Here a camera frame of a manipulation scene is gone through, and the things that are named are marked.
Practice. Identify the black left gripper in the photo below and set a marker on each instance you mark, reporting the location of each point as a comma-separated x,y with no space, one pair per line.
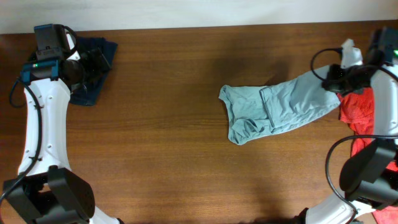
94,70

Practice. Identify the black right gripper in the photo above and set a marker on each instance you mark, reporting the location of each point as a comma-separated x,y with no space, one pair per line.
330,82

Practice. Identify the light blue t-shirt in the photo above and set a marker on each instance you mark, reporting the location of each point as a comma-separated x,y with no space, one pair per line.
258,111

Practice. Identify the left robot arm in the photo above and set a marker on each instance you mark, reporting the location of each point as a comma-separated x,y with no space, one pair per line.
46,191

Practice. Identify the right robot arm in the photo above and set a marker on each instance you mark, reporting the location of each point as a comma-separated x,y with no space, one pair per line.
366,184

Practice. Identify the folded dark navy garment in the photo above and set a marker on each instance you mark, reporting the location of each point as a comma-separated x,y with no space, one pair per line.
83,95

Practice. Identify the red t-shirt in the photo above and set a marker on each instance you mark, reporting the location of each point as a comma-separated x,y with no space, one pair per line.
357,111

